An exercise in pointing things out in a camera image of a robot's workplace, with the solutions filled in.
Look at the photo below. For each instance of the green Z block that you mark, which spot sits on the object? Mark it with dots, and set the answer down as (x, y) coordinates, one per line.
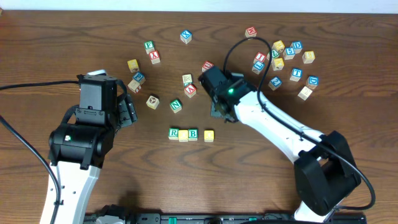
(273, 54)

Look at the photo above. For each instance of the plain wood block right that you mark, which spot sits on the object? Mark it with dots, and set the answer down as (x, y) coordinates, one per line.
(305, 93)

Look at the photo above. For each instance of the green R block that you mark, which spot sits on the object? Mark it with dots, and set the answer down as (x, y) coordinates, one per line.
(173, 133)

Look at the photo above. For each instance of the green F block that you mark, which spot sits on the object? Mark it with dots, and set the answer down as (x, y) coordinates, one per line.
(149, 46)

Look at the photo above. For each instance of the plain wood block green side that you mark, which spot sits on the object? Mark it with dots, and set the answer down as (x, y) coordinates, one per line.
(187, 79)

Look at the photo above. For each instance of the blue L block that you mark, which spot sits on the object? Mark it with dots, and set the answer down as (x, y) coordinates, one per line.
(258, 67)

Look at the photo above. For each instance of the blue 5 block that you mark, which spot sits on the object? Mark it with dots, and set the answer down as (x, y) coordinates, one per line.
(288, 53)

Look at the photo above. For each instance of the yellow block middle right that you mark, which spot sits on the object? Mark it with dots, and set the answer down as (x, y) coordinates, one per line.
(277, 64)

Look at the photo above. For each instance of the plain block face picture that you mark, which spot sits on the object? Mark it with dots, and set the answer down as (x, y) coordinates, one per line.
(152, 102)

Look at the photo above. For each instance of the plain wood block red side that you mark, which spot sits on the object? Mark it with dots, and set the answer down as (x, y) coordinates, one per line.
(134, 86)

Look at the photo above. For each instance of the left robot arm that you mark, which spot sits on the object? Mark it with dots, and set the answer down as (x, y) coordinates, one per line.
(79, 145)

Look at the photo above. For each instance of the red U block upper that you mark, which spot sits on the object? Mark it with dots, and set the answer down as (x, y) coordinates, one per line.
(206, 66)

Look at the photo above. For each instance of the yellow block upper right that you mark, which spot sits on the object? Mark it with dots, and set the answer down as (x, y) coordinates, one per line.
(278, 46)

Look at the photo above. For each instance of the yellow O block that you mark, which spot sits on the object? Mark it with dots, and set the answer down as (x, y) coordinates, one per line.
(183, 135)

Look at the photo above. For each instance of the red I block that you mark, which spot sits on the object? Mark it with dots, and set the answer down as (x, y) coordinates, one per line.
(260, 57)

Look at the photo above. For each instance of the red H block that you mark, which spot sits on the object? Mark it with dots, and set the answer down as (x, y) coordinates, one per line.
(250, 32)

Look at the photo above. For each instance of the yellow 8 block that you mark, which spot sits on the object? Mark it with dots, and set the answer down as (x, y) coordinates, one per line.
(308, 57)

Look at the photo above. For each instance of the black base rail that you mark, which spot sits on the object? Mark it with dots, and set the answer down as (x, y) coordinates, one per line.
(117, 214)

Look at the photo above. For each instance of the blue X block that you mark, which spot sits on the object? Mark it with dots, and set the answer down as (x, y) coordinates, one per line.
(186, 36)

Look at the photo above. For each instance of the blue 2 block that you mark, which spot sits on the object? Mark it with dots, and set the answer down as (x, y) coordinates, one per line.
(275, 83)

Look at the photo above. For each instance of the green N block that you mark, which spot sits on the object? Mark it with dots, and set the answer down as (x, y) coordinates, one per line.
(176, 106)

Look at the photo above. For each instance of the yellow J block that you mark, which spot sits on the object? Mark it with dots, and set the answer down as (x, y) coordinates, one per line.
(209, 135)

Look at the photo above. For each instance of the blue D block lower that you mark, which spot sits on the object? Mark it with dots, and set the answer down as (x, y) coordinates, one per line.
(312, 82)

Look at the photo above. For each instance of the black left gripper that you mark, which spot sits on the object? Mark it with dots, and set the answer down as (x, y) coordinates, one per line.
(127, 112)

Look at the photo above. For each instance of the blue P block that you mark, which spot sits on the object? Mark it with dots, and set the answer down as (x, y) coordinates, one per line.
(139, 77)

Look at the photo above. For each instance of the blue D block upper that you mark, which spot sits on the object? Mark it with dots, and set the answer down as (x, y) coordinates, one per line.
(297, 46)

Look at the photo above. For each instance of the red Y block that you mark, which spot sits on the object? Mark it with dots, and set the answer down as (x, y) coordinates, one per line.
(154, 57)

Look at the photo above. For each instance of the yellow block far left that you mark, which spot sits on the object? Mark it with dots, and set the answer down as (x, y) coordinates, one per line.
(133, 65)

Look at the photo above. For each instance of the green B block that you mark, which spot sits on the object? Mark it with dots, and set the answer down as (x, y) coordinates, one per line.
(192, 134)

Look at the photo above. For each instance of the red A block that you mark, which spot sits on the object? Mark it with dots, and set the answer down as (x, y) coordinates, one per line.
(190, 90)

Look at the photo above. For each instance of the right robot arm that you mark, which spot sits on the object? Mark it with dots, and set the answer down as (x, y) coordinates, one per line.
(324, 167)

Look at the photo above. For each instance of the blue d block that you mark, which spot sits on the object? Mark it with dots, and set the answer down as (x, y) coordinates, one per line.
(297, 46)
(312, 82)

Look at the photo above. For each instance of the blue T block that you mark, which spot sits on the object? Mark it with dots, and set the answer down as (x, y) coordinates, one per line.
(296, 74)

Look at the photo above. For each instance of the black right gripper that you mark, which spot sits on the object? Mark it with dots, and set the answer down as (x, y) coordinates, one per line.
(219, 109)

